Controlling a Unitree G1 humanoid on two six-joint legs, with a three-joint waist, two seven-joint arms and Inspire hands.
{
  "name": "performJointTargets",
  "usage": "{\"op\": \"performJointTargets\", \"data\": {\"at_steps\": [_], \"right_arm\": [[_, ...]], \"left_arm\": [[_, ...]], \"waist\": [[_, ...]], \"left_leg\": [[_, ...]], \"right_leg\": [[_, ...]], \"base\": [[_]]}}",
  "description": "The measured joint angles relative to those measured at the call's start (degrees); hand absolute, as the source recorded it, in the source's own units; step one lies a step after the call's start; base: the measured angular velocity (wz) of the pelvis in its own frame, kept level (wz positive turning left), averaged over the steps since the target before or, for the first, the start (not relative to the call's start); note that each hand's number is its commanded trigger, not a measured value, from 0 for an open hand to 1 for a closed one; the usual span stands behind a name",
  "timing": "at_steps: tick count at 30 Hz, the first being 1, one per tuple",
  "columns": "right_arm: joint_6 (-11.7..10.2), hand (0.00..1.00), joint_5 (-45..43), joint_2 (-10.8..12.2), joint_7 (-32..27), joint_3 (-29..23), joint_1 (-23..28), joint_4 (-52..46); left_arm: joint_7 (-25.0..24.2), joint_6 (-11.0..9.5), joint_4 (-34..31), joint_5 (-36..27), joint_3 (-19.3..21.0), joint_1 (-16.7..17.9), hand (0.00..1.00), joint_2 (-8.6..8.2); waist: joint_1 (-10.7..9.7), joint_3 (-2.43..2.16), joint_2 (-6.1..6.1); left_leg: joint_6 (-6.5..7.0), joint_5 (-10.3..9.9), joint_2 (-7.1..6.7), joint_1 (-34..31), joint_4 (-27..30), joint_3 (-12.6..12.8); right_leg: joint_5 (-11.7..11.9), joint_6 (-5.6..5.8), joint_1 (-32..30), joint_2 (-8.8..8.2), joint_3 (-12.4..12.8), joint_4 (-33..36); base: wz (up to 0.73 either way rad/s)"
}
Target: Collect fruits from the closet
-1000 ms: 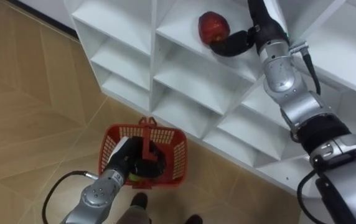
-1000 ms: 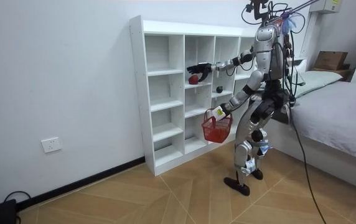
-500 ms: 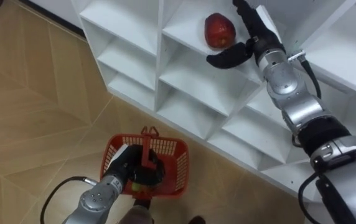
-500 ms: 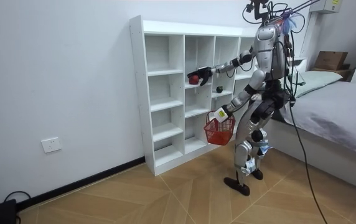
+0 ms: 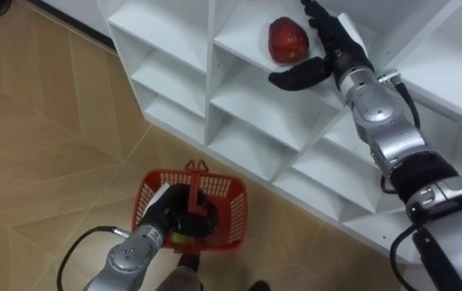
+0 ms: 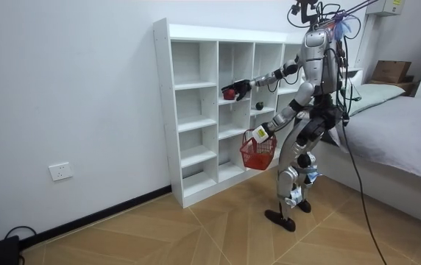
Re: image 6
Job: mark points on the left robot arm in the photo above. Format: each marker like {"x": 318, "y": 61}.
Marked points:
{"x": 294, "y": 105}

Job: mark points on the pale green pillow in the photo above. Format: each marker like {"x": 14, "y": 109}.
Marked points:
{"x": 374, "y": 95}

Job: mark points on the wooden bedside table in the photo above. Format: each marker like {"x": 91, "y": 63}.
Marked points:
{"x": 407, "y": 87}

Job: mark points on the white wall junction box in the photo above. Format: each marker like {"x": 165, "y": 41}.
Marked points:
{"x": 385, "y": 6}

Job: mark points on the red mesh basket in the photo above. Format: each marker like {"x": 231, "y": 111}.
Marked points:
{"x": 257, "y": 156}

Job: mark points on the white wall socket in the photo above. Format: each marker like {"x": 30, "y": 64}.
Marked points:
{"x": 60, "y": 171}

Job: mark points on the red fruit soft toy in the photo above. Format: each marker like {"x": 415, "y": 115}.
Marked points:
{"x": 229, "y": 95}

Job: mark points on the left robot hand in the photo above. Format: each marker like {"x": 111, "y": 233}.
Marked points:
{"x": 260, "y": 134}

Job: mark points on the dark green fruit soft toy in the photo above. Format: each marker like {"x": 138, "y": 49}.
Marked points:
{"x": 259, "y": 106}

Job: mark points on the white cubby shelf unit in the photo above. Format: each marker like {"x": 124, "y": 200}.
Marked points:
{"x": 192, "y": 121}

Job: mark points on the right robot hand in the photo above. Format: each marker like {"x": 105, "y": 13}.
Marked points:
{"x": 240, "y": 88}

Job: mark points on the robot body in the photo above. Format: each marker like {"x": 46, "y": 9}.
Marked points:
{"x": 318, "y": 55}

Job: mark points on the brown cardboard box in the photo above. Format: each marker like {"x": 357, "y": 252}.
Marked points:
{"x": 391, "y": 71}

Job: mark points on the robot legs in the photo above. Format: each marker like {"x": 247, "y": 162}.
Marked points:
{"x": 288, "y": 180}

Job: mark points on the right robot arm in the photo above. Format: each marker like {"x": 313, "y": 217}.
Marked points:
{"x": 269, "y": 78}

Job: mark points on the grey bed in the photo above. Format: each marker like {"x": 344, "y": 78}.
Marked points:
{"x": 398, "y": 147}

